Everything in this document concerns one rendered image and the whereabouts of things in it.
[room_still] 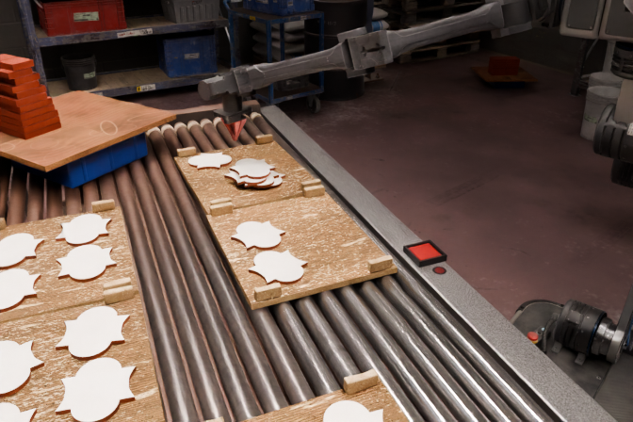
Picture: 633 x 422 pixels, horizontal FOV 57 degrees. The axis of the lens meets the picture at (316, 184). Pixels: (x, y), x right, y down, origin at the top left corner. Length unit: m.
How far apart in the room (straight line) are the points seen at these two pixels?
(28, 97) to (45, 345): 0.91
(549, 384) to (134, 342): 0.77
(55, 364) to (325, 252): 0.62
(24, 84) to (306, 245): 0.99
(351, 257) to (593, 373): 1.13
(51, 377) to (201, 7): 4.83
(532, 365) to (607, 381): 1.09
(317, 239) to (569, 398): 0.65
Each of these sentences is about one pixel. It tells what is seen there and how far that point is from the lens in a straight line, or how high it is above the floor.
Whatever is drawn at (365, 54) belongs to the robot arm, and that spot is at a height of 1.37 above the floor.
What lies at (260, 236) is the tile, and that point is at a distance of 1.44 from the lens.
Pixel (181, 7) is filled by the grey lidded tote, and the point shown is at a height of 0.79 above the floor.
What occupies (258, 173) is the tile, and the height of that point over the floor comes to 0.98.
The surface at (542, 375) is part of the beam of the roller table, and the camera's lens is 1.18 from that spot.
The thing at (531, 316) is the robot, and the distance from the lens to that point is 2.44.
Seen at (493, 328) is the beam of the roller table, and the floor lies 0.92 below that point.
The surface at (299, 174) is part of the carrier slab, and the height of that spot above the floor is 0.94.
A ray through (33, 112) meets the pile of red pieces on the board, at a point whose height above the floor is 1.11.
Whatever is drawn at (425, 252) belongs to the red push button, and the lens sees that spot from 1.43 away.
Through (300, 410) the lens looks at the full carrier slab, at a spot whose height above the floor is 0.94.
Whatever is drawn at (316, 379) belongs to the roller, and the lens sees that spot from 1.11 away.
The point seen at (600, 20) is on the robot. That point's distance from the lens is 1.64.
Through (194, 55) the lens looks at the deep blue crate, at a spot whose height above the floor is 0.33.
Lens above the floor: 1.70
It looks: 26 degrees down
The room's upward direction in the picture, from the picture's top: straight up
